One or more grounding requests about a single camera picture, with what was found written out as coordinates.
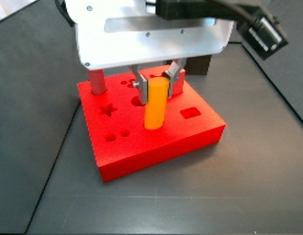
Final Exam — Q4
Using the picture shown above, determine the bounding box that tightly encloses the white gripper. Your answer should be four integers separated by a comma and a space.
65, 0, 233, 105

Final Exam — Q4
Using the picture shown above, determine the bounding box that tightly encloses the yellow oval peg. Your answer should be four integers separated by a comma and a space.
144, 77, 169, 130

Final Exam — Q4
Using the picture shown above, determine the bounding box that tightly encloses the black curved fixture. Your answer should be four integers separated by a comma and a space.
184, 55, 212, 76

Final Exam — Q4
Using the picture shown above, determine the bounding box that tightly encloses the red rectangular peg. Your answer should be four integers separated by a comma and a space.
173, 70, 185, 96

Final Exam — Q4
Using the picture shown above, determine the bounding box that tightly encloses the red octagonal peg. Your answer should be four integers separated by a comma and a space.
88, 70, 106, 95

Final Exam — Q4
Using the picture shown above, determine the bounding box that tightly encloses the red shape sorter block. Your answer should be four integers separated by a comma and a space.
76, 63, 228, 184

